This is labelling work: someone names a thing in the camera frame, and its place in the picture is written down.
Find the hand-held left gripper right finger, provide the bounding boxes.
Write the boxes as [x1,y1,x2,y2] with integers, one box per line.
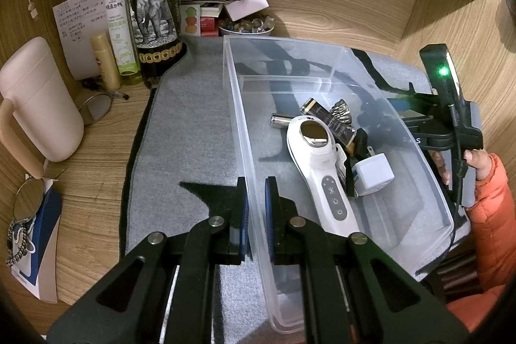
[262,176,472,344]

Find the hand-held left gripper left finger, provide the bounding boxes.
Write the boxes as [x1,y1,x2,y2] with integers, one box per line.
[46,177,253,344]

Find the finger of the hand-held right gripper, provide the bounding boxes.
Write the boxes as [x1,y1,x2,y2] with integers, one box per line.
[379,83,440,107]
[397,114,454,149]

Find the clear plastic storage box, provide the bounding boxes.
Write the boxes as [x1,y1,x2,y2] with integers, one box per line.
[223,35,455,334]

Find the black and yellow lighter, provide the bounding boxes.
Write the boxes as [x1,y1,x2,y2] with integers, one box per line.
[300,97,359,157]

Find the silver cylinder with black strap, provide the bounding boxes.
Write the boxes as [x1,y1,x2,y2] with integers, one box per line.
[270,114,299,129]

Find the person's right forearm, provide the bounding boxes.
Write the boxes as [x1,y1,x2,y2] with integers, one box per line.
[463,152,516,292]

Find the person's right hand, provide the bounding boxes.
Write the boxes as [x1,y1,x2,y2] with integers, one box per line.
[428,148,496,185]

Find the white handheld massager device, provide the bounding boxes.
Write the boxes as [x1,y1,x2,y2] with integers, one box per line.
[286,115,361,238]

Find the white charger cube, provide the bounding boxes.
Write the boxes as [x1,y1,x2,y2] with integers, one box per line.
[352,152,396,200]

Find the grey mat with black letters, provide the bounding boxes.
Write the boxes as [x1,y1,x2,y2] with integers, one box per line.
[119,34,482,344]

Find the bowl of small stones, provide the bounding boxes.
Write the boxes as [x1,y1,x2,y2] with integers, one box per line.
[218,17,275,38]

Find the white card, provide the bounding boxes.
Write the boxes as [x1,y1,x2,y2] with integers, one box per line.
[225,0,270,21]

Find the black pen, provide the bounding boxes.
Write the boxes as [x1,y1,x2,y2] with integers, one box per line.
[83,78,130,100]

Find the small red box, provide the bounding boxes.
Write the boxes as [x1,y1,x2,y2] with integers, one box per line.
[199,15,220,37]

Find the blue and white box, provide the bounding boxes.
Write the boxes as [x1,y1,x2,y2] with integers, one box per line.
[10,183,63,303]

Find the card with fruit print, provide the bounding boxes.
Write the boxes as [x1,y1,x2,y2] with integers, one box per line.
[179,3,202,36]

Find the beige tube bottle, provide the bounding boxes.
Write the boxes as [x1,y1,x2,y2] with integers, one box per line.
[90,33,122,91]

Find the dark wine bottle elephant label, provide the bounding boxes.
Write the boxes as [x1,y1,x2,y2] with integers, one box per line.
[123,0,188,87]

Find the green spray bottle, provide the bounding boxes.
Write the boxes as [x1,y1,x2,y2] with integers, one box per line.
[102,0,143,86]

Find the handwritten paper note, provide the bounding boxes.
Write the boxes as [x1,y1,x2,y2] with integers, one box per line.
[52,0,109,81]

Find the round wire-rim eyeglasses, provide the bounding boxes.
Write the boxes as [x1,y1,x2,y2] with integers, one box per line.
[11,93,117,226]

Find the braided cord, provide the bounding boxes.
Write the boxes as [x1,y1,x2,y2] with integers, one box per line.
[6,221,35,268]

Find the pink mug with handle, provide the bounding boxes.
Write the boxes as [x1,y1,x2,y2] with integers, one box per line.
[0,36,85,179]

